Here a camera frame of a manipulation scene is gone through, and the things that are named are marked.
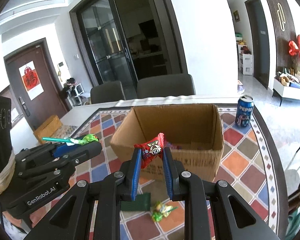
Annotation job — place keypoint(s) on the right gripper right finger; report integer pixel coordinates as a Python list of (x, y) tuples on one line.
[(212, 210)]

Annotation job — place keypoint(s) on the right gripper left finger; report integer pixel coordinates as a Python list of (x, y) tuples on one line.
[(92, 206)]

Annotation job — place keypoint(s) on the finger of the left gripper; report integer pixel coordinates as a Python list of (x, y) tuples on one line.
[(48, 152), (25, 170)]

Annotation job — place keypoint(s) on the green lollipop with teal stick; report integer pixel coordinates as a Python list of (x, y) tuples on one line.
[(74, 141)]

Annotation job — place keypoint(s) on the small red cartoon snack packet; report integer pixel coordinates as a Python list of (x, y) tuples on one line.
[(151, 149)]

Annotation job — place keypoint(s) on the woven yellow box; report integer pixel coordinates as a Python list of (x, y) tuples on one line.
[(47, 128)]

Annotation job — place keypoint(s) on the dark green snack pouch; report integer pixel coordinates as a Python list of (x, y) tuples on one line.
[(142, 202)]

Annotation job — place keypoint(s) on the colourful checkered table mat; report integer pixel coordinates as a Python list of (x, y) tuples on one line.
[(249, 162)]

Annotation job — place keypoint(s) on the yellow green candy packet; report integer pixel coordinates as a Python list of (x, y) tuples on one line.
[(161, 211)]

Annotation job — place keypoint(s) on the red fu character poster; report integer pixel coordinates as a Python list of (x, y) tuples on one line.
[(30, 79)]

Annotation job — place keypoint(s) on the brown entrance door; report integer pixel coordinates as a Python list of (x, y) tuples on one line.
[(48, 103)]

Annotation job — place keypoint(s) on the dark dining chair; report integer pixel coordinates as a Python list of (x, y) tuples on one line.
[(107, 92), (166, 85)]

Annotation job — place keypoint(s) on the brown cardboard box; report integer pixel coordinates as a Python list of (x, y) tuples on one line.
[(194, 132)]

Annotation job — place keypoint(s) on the blue Pepsi can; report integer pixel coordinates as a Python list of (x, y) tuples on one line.
[(244, 111)]

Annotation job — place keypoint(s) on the white low tv cabinet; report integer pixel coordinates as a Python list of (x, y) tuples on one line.
[(285, 89)]

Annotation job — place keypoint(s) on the black glass sliding door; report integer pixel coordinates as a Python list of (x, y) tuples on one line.
[(128, 40)]

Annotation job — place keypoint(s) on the white storage rack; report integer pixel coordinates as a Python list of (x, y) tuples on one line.
[(244, 56)]

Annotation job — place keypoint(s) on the red bow decoration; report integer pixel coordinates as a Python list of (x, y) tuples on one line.
[(294, 47)]

